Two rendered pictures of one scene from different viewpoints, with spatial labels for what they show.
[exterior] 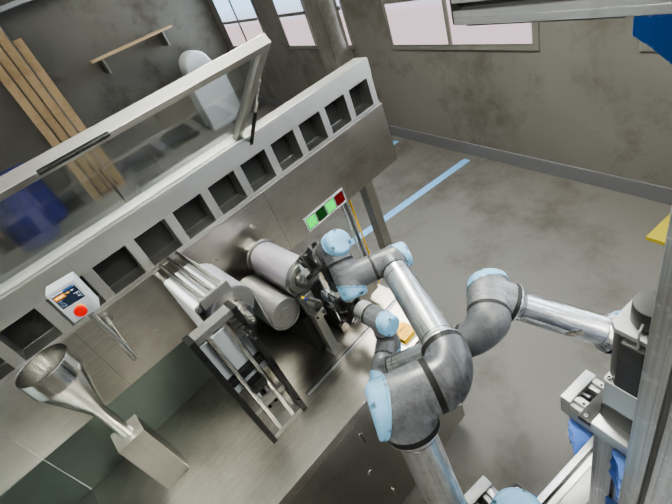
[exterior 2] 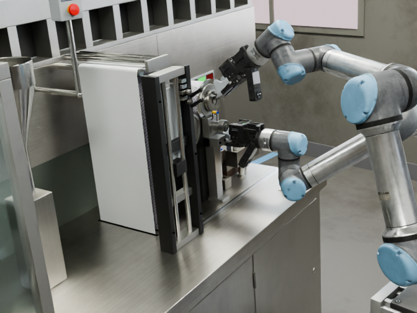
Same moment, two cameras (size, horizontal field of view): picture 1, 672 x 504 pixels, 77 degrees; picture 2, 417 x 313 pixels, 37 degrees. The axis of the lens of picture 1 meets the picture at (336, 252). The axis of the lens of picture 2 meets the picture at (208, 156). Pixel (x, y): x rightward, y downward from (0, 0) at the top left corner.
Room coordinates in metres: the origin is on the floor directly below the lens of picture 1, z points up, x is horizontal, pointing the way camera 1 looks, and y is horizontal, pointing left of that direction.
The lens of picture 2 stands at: (-0.70, 1.02, 1.81)
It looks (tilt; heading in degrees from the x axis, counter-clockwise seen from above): 20 degrees down; 335
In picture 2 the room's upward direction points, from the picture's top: 5 degrees counter-clockwise
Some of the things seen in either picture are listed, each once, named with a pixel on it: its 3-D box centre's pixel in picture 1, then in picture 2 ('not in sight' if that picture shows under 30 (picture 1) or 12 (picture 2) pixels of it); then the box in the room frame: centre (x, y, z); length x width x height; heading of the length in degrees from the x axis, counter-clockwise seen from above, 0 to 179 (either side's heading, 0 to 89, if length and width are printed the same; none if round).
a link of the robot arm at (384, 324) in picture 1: (380, 320); (288, 143); (0.97, -0.05, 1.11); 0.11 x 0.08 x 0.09; 30
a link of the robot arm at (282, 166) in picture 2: (387, 343); (289, 172); (0.95, -0.04, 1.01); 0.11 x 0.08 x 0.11; 151
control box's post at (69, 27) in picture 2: (112, 335); (73, 57); (0.93, 0.64, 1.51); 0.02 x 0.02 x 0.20
